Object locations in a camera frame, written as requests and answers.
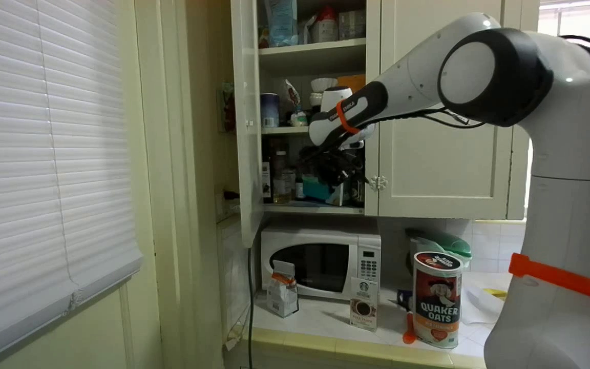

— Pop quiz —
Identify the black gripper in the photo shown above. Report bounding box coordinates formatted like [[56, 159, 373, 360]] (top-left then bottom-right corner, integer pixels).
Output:
[[301, 140, 368, 208]]

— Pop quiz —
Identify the teal bowl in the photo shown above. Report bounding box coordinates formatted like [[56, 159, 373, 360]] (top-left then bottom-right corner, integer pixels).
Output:
[[301, 177, 336, 205]]

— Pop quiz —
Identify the white cupboard door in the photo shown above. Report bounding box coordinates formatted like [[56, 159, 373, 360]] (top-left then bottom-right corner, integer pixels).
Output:
[[229, 0, 266, 250], [375, 0, 517, 222]]

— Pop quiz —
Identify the white cupboard shelf unit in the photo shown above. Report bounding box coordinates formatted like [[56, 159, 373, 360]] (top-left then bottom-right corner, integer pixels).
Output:
[[256, 0, 383, 219]]

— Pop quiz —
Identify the small clear bottle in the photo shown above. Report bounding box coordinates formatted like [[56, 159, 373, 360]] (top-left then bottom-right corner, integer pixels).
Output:
[[270, 149, 298, 205]]

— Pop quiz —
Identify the white microwave oven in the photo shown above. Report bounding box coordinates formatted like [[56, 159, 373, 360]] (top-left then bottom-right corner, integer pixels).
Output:
[[261, 226, 383, 304]]

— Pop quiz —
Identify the blue and white mug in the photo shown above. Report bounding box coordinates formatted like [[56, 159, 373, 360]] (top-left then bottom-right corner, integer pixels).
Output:
[[261, 90, 282, 131]]

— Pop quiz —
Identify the white stacked crockery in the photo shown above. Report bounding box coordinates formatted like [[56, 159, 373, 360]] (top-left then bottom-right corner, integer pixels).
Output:
[[308, 76, 357, 113]]

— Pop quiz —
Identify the orange crockery piece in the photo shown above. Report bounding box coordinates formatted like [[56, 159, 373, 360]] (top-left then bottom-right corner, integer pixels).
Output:
[[339, 72, 368, 95]]

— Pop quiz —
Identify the Quaker oats canister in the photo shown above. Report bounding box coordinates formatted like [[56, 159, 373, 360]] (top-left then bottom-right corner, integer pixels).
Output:
[[409, 248, 464, 352]]

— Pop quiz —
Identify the jar with red lid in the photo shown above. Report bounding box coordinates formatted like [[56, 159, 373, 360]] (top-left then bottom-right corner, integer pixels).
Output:
[[309, 6, 342, 46]]

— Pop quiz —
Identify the clear glass jar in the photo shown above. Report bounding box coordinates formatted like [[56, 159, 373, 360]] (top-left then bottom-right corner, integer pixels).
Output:
[[339, 6, 368, 42]]

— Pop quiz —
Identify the pale blue tall container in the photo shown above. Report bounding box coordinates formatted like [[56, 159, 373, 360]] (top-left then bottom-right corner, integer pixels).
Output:
[[266, 0, 301, 50]]

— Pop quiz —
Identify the white window blind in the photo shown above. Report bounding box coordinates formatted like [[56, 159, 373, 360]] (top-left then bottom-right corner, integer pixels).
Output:
[[0, 0, 146, 369]]

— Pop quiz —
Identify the orange cable strap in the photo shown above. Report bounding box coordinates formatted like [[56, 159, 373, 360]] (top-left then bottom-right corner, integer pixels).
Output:
[[509, 253, 590, 310], [333, 100, 363, 137]]

